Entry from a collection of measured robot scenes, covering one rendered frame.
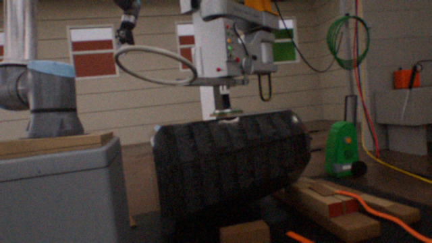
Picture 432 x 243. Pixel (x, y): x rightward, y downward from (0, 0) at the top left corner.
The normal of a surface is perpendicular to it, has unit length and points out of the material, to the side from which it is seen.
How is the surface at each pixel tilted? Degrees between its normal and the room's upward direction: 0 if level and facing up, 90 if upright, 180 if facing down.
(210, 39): 90
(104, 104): 90
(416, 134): 90
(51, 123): 68
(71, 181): 90
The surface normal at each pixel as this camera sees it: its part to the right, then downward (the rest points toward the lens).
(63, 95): 0.77, -0.05
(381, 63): 0.22, 0.03
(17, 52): 0.41, -0.06
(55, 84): 0.59, -0.04
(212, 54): -0.62, 0.11
